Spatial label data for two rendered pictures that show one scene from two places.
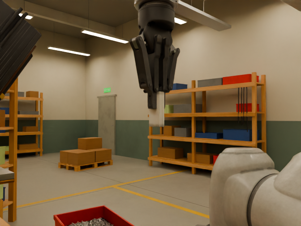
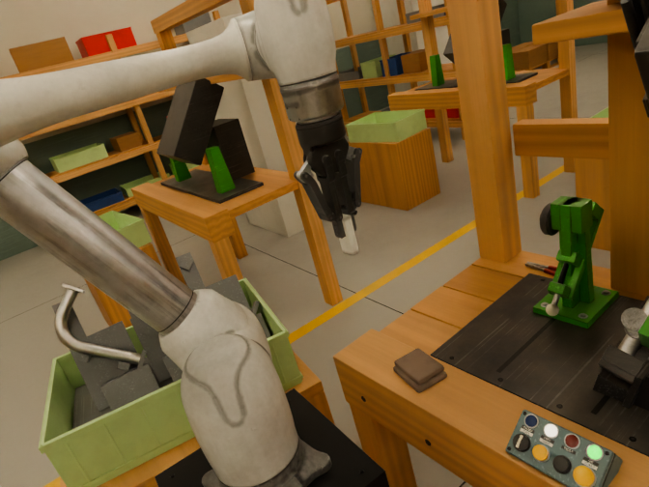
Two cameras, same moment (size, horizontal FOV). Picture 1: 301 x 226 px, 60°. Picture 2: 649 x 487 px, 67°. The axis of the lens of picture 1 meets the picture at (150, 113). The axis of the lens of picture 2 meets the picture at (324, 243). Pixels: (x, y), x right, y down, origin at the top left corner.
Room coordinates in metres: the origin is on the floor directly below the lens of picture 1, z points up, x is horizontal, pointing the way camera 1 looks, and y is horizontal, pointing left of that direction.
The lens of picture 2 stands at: (1.29, 0.13, 1.63)
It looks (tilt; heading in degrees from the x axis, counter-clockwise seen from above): 23 degrees down; 193
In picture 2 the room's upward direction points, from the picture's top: 15 degrees counter-clockwise
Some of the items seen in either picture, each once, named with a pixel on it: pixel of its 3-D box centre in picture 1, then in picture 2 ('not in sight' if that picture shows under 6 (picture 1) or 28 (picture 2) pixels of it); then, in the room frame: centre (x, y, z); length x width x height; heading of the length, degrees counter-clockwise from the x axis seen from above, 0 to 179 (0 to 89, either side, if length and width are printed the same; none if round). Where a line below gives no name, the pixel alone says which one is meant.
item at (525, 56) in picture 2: not in sight; (526, 59); (-8.72, 2.39, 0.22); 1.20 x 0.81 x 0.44; 137
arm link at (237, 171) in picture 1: (243, 189); (236, 398); (0.68, -0.24, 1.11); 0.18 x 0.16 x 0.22; 24
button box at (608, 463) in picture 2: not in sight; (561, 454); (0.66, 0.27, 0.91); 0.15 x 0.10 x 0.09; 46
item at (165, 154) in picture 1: (198, 126); not in sight; (6.28, -1.16, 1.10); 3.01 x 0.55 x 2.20; 44
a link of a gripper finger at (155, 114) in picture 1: (155, 109); (348, 233); (0.53, -0.01, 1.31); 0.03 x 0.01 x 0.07; 46
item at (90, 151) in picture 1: (86, 152); not in sight; (7.11, 1.74, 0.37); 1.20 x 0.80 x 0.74; 142
